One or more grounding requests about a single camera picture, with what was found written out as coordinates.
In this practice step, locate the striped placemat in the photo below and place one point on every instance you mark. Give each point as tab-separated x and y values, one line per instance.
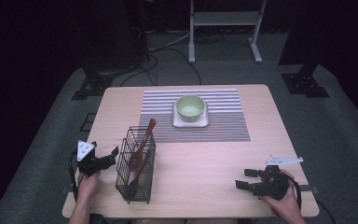
223	130

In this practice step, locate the black floor frame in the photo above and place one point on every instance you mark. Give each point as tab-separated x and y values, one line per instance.
88	122

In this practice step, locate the short brown wooden spoon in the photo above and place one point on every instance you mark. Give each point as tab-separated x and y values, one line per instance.
135	183

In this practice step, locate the person's left hand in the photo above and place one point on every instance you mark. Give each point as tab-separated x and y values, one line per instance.
88	186

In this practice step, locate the white square plate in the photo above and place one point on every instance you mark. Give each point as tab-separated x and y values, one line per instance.
180	123

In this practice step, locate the long brown wooden spoon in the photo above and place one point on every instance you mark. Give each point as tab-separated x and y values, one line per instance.
143	143

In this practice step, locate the black stand base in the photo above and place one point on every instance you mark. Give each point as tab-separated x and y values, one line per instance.
93	85
304	84

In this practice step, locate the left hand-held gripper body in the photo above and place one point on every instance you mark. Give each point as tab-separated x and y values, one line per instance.
85	163

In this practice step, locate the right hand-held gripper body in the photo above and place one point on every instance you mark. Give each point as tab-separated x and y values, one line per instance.
273	183

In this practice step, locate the person's right hand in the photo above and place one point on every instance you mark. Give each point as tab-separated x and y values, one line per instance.
287	202

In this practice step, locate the white metal stand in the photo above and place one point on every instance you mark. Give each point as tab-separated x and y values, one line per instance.
227	18

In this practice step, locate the green bowl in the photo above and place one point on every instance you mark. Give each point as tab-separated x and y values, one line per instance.
190	107

